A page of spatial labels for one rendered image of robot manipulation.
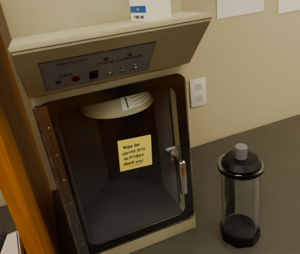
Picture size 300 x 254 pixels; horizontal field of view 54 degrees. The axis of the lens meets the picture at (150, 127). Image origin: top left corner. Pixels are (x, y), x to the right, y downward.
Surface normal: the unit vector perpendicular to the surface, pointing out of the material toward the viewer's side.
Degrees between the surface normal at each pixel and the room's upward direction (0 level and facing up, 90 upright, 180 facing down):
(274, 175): 0
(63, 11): 90
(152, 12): 90
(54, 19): 90
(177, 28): 135
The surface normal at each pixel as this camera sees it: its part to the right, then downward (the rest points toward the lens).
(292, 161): -0.12, -0.90
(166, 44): 0.33, 0.89
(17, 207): 0.36, 0.37
